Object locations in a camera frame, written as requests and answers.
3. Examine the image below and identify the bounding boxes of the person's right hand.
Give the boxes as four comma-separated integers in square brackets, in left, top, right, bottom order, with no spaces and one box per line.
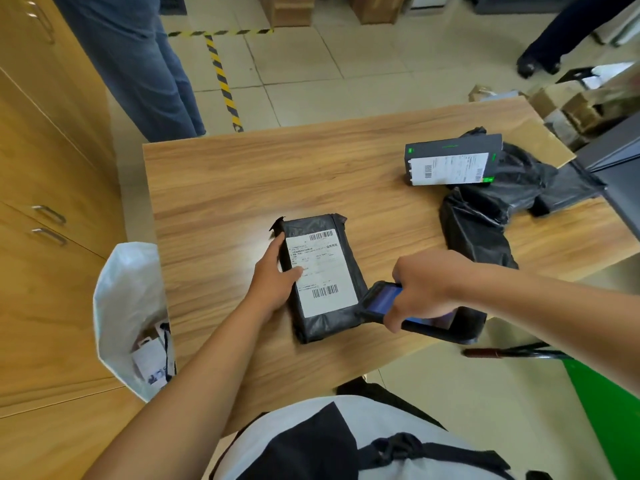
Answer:
[382,249,476,335]

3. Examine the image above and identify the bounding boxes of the person's left hand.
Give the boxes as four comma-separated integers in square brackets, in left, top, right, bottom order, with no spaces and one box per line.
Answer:
[245,232,305,321]

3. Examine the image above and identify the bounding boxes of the black handheld scanner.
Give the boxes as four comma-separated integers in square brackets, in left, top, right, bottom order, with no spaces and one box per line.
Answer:
[361,280,487,345]

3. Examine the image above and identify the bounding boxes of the black labelled parcel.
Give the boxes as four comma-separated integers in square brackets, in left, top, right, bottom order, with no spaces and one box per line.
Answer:
[269,213,369,345]

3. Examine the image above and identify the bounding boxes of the pile of black poly bags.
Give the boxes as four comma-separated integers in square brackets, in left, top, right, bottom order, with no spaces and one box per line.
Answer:
[439,127,607,269]

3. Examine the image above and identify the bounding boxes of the black box green marks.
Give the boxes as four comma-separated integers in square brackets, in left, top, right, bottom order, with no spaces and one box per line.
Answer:
[403,133,503,187]

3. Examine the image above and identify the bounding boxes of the white woven sack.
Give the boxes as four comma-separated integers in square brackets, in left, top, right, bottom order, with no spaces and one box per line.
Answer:
[92,242,177,403]

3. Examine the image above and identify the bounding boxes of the cardboard box red tape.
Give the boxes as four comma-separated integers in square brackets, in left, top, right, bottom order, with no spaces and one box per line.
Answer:
[505,118,577,169]

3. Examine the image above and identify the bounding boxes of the person's right forearm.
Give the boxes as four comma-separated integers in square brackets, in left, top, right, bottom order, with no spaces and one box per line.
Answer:
[465,264,640,398]

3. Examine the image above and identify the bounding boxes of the person's left forearm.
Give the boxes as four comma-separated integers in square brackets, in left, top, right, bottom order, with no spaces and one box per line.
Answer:
[82,304,281,480]

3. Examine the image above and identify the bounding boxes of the person's black trousers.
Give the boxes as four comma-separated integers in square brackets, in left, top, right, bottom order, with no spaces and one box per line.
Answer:
[335,377,446,431]

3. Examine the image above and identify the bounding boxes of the person's white black shirt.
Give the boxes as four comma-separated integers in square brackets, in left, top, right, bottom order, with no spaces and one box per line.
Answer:
[209,395,553,480]

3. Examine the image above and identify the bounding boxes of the long yellow black hazard tape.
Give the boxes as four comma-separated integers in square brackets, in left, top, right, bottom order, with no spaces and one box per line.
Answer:
[167,28,275,134]

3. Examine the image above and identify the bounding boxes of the yellow wooden cabinet unit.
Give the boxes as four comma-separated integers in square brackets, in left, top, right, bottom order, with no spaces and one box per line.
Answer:
[0,0,146,480]

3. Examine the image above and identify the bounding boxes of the grey metal shelf rack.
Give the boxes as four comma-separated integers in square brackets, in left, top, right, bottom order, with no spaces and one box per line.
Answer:
[575,112,640,241]

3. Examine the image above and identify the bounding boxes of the open cardboard carton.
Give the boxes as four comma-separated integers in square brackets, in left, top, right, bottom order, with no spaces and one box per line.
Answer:
[527,62,640,153]

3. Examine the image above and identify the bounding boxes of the black white flat item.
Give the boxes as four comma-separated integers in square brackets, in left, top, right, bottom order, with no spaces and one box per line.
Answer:
[555,62,636,91]

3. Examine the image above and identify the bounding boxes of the wooden drawer cabinet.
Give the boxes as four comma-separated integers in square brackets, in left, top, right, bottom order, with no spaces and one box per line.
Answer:
[256,0,316,28]

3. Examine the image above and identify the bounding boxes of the plain wooden cabinet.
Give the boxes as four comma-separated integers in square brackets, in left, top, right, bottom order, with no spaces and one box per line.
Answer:
[347,0,406,25]

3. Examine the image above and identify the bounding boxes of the black chest strap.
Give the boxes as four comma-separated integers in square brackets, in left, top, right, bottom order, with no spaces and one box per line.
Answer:
[357,433,516,480]

